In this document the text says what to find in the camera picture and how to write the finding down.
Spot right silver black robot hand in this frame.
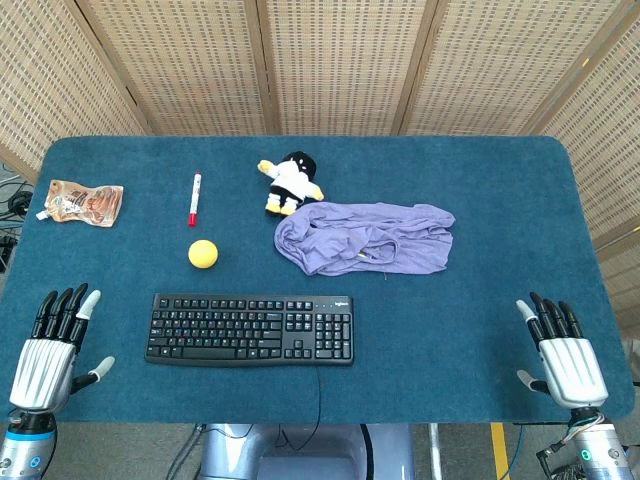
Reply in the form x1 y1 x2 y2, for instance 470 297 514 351
515 292 610 410

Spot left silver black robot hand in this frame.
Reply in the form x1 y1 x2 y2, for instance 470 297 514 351
8 282 116 413

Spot silver robot base body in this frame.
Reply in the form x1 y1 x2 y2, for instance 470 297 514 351
198 422 416 480

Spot black computer keyboard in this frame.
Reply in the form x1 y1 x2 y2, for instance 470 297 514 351
144 292 355 368

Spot yellow floor tape strip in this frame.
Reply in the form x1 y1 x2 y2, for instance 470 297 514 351
489 422 510 480

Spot blue felt table mat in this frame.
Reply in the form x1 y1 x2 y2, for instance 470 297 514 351
0 134 636 426

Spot orange snack pouch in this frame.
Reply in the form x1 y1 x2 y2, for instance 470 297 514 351
35 179 125 229

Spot yellow ball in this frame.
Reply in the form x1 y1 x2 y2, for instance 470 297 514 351
187 239 220 271

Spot red white marker pen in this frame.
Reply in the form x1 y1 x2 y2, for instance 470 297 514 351
187 172 203 228

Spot purple cloth garment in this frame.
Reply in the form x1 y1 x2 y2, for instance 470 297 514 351
273 201 457 278

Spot black white plush doll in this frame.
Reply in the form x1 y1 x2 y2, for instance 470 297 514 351
257 150 325 217

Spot woven bamboo folding screen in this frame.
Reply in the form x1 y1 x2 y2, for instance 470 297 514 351
0 0 640 331

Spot black floor cables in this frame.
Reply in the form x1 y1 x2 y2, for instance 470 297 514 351
0 174 34 274

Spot thin black cable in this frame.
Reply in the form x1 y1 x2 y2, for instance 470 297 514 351
277 365 323 451

